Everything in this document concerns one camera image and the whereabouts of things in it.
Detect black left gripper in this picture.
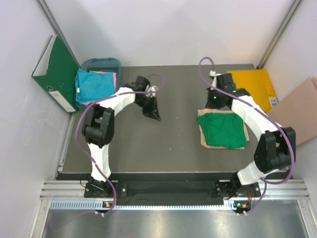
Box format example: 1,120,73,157
135,95,160,121

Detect beige t shirt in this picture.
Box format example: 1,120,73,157
197,108,250,151

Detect green t shirt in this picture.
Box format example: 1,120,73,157
196,113,248,149

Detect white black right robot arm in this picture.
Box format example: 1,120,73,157
207,70,296,196

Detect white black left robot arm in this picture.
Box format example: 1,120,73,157
82,76,161,197

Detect yellow folder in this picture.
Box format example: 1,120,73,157
228,69,277,112

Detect pink t shirt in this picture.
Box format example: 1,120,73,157
80,71,118,107

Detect teal plastic bin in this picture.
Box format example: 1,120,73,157
75,58,122,108

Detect blue t shirt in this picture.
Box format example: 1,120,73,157
75,68,117,104

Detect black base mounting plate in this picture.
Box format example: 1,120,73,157
83,180,263,199

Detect brown cardboard sheet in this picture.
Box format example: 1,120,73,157
267,76,317,145

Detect green lever arch binder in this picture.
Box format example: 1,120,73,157
32,36,79,114

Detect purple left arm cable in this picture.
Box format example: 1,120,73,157
74,73,165,218

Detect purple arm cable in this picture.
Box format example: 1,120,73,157
199,57,297,215
74,73,165,218

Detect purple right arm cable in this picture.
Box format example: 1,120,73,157
199,57,297,215

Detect aluminium frame rail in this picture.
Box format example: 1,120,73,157
40,179,309,203

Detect grey slotted cable duct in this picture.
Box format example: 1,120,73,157
50,200,250,211

